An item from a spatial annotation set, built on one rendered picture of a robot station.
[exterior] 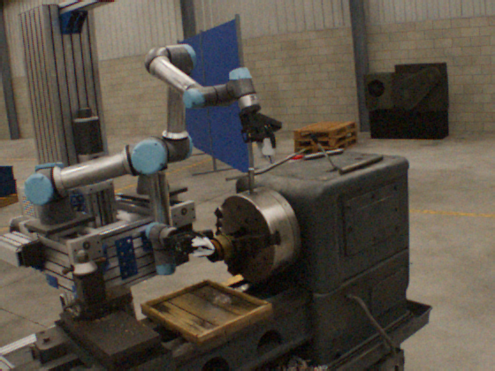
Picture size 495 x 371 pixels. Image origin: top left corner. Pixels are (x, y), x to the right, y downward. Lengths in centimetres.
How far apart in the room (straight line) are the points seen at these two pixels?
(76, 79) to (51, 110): 17
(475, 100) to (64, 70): 1013
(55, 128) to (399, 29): 1032
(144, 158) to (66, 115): 58
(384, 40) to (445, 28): 142
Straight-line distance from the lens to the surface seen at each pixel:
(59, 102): 232
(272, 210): 178
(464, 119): 1178
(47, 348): 172
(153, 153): 185
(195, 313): 181
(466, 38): 1167
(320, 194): 179
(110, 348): 149
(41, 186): 194
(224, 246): 177
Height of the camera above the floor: 166
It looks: 13 degrees down
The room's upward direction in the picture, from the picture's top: 6 degrees counter-clockwise
